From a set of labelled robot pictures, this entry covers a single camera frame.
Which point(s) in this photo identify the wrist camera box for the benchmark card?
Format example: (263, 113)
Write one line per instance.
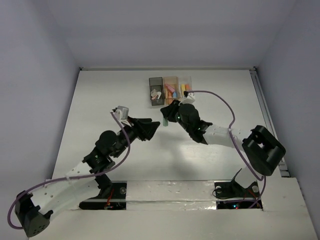
(121, 113)
(190, 99)

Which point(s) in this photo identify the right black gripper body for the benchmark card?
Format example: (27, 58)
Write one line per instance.
(177, 115)

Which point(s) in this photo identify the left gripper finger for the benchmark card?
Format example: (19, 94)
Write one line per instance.
(140, 121)
(147, 130)

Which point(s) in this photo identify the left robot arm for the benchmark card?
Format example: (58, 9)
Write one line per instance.
(38, 205)

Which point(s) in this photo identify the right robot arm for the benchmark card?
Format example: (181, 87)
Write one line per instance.
(258, 148)

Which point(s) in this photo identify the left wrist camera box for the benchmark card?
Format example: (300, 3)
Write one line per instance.
(121, 113)

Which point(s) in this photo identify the clear plastic bin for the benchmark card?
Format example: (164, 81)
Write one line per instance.
(185, 80)

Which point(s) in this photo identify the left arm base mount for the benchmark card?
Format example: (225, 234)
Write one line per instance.
(111, 195)

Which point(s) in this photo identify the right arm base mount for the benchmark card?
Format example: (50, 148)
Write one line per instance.
(241, 192)

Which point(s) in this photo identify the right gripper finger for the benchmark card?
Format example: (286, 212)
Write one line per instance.
(174, 105)
(168, 113)

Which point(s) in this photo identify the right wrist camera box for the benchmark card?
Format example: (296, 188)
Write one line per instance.
(190, 99)

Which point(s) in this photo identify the orange utility knife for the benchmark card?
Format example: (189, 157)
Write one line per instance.
(169, 97)

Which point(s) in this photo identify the smoky grey plastic bin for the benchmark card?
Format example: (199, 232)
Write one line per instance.
(157, 83)

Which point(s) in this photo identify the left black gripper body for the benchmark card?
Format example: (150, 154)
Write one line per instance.
(138, 128)

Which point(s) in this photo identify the green utility knife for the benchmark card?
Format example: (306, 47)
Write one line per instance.
(165, 122)

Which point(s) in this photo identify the pink utility knife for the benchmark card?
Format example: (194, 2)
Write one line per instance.
(170, 88)

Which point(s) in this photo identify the aluminium side rail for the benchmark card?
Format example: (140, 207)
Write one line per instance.
(282, 166)

